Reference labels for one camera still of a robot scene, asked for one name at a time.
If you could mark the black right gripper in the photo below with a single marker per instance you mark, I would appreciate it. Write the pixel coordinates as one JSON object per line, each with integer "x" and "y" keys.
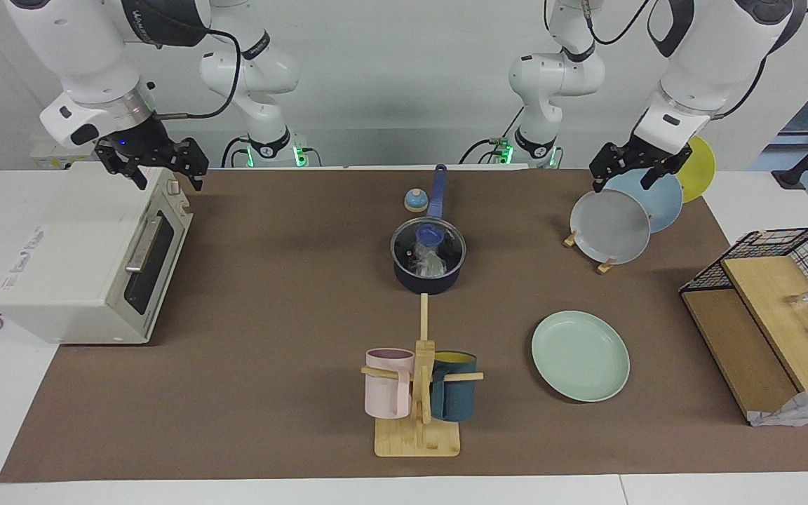
{"x": 137, "y": 140}

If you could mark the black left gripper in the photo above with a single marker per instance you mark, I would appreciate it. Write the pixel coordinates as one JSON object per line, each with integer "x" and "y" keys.
{"x": 653, "y": 154}

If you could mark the glass lid with blue knob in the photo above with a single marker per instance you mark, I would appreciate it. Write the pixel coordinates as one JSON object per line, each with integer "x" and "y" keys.
{"x": 428, "y": 235}

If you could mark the translucent vermicelli bundle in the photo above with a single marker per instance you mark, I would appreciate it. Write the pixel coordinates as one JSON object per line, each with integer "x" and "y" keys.
{"x": 428, "y": 263}

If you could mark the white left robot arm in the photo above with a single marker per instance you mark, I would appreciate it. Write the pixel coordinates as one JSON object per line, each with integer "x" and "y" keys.
{"x": 705, "y": 63}

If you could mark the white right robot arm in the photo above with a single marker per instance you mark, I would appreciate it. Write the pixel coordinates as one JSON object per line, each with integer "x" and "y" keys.
{"x": 88, "y": 56}

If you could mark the light blue plate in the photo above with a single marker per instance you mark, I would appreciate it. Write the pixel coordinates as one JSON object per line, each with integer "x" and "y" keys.
{"x": 660, "y": 200}

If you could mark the yellow plate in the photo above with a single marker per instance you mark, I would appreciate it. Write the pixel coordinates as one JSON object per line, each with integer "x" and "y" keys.
{"x": 702, "y": 168}

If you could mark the grey plate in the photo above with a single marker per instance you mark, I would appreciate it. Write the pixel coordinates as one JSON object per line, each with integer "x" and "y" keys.
{"x": 607, "y": 228}

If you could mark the wooden plate rack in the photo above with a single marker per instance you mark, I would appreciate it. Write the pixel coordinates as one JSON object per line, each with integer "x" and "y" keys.
{"x": 605, "y": 267}

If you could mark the light green plate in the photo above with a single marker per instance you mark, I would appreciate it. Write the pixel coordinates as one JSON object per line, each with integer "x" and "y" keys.
{"x": 579, "y": 356}

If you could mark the beige toaster oven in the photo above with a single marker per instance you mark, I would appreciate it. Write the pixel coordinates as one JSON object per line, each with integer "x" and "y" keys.
{"x": 74, "y": 259}

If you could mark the light wooden cutting board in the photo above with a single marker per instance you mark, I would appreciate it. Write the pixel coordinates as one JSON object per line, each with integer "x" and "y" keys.
{"x": 776, "y": 315}

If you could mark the brown wooden board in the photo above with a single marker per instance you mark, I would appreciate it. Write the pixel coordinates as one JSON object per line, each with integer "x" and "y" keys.
{"x": 734, "y": 351}

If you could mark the brown table mat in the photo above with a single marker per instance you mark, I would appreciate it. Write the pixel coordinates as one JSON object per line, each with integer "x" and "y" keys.
{"x": 271, "y": 337}

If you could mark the grey patterned cloth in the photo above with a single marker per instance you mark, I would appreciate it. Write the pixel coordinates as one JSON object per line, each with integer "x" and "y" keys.
{"x": 804, "y": 408}

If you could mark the dark teal mug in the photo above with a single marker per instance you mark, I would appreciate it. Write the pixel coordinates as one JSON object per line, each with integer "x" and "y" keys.
{"x": 454, "y": 396}

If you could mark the pink mug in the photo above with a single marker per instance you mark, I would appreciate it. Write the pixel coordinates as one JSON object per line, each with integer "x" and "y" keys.
{"x": 386, "y": 389}

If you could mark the wooden mug tree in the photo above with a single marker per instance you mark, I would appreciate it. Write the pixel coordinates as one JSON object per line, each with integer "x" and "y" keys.
{"x": 418, "y": 438}

